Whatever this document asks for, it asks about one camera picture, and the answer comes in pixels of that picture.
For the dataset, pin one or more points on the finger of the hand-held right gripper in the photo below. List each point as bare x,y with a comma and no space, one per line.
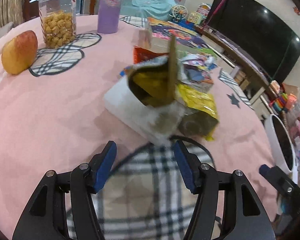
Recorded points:
286,208
282,181

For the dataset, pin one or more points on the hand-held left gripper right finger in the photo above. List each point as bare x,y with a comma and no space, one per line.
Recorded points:
186,167

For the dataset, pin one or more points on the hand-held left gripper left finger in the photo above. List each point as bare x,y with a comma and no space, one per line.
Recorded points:
105,167

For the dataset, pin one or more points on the white trash bin black bag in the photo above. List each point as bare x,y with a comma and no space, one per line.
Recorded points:
272,135

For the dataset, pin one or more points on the yellow snack packet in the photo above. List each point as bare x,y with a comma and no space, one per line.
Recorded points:
197,100

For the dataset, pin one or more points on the blue snack wrapper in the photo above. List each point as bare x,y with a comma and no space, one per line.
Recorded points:
197,72

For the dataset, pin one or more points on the pink plastic toy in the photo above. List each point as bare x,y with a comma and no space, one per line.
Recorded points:
291,101

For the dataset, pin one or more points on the brown cardboard piece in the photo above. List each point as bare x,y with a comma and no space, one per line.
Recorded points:
291,88

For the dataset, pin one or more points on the toy cash register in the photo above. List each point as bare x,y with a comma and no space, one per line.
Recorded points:
275,87

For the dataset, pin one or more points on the white television cabinet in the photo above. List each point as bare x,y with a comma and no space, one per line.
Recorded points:
233,61

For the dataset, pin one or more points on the red white carton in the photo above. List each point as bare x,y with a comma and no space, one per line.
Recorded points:
142,55

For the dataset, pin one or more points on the colourful cartoon puzzle box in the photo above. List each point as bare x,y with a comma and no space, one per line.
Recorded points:
170,30

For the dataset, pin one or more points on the red yellow apple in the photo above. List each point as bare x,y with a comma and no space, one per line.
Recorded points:
18,52

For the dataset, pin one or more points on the clear jar of snacks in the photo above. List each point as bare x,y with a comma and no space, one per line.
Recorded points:
58,27

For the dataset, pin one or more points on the green cube toy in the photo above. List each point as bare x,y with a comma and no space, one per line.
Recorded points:
195,18

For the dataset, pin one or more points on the black flat television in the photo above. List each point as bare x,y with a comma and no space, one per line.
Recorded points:
252,30

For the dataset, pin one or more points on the ferris wheel toy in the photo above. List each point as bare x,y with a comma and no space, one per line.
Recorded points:
178,12

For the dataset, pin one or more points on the purple water bottle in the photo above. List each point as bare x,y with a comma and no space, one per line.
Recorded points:
110,10

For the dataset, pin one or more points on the pink toy house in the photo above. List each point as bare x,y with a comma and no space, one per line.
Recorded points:
203,8

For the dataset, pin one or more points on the pink ribbon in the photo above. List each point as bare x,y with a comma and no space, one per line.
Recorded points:
217,8

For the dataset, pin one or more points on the teal cover cloth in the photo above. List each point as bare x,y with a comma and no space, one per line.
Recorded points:
150,2

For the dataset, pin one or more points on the small red paper cutout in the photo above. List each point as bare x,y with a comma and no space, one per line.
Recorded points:
296,10

